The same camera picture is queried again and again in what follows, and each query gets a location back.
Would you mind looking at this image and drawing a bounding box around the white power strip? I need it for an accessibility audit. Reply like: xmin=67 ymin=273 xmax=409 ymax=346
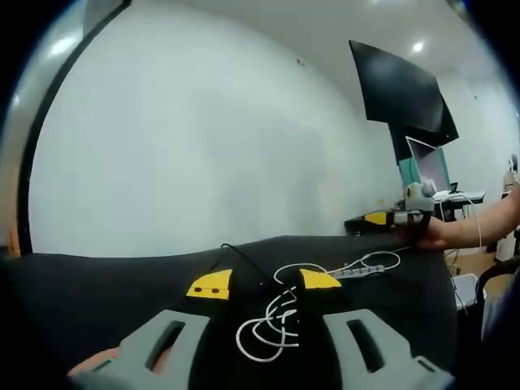
xmin=329 ymin=263 xmax=386 ymax=280

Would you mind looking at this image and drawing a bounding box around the looped white wire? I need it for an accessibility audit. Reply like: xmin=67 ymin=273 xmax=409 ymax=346
xmin=343 ymin=249 xmax=402 ymax=274

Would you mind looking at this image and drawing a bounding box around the thin black wire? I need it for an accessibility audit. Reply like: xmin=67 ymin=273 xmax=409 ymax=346
xmin=220 ymin=242 xmax=267 ymax=288

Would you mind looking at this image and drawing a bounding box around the blue grey cloth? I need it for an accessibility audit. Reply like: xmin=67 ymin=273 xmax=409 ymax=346
xmin=480 ymin=279 xmax=520 ymax=346

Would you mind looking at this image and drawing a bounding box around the cluttered white desk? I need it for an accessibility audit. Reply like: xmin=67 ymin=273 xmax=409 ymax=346
xmin=431 ymin=182 xmax=488 ymax=223

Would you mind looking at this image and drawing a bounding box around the person's left hand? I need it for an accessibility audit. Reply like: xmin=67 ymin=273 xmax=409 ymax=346
xmin=67 ymin=344 xmax=174 ymax=379

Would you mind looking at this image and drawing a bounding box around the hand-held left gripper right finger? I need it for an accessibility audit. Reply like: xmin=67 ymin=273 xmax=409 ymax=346
xmin=294 ymin=267 xmax=457 ymax=390

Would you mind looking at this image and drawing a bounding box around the teal framed monitor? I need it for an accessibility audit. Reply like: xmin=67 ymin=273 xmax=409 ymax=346
xmin=398 ymin=136 xmax=451 ymax=197

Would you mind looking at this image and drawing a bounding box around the white box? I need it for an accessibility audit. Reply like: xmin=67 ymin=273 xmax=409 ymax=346
xmin=451 ymin=272 xmax=479 ymax=312

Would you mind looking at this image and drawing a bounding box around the black door frame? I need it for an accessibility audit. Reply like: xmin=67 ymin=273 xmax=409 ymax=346
xmin=18 ymin=0 xmax=133 ymax=255

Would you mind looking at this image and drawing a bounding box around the black chair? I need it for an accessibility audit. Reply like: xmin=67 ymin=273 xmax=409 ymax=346
xmin=475 ymin=258 xmax=520 ymax=304

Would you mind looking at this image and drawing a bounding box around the large black wall screen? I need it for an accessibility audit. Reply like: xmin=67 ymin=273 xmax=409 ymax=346
xmin=348 ymin=39 xmax=461 ymax=146

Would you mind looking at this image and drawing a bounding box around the black screen stand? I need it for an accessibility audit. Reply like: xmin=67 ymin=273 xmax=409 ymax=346
xmin=386 ymin=121 xmax=412 ymax=167

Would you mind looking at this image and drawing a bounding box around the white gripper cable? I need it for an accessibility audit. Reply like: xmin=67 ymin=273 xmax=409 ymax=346
xmin=454 ymin=193 xmax=485 ymax=249

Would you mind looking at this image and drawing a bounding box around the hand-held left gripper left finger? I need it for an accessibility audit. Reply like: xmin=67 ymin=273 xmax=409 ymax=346
xmin=67 ymin=267 xmax=236 ymax=390

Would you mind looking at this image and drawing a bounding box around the person's right hand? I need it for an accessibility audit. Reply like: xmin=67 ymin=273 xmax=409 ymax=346
xmin=412 ymin=217 xmax=450 ymax=249

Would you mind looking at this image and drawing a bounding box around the black table cloth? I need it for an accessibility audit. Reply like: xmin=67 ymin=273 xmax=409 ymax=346
xmin=0 ymin=233 xmax=458 ymax=390

